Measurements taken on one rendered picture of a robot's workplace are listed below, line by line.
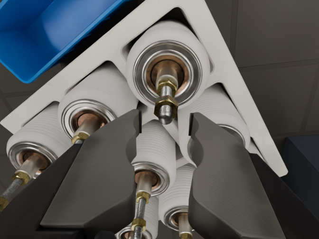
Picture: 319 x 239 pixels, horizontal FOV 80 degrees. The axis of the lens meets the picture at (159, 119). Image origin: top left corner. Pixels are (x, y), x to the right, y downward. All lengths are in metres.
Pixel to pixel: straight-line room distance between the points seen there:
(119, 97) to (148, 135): 0.09
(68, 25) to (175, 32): 0.33
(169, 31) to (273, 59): 0.35
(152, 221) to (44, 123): 0.27
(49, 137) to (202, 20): 0.26
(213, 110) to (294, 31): 0.32
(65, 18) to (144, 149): 0.34
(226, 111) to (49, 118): 0.27
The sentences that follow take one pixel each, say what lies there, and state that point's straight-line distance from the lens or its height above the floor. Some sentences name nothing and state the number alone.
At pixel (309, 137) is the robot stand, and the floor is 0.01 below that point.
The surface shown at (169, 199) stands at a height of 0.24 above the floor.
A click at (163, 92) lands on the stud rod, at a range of 0.16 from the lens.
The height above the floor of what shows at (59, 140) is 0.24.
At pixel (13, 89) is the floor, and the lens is 0.64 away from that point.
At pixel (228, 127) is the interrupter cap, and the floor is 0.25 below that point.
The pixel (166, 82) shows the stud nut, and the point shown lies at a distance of 0.17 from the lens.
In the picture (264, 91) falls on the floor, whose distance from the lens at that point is 0.55.
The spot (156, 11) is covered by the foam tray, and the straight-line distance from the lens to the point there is 0.28.
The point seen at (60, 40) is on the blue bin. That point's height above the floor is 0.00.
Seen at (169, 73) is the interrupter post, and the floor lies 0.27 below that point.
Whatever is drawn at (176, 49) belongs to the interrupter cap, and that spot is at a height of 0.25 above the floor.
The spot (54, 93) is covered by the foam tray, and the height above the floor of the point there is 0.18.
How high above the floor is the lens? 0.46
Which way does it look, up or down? 59 degrees down
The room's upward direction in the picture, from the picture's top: 174 degrees counter-clockwise
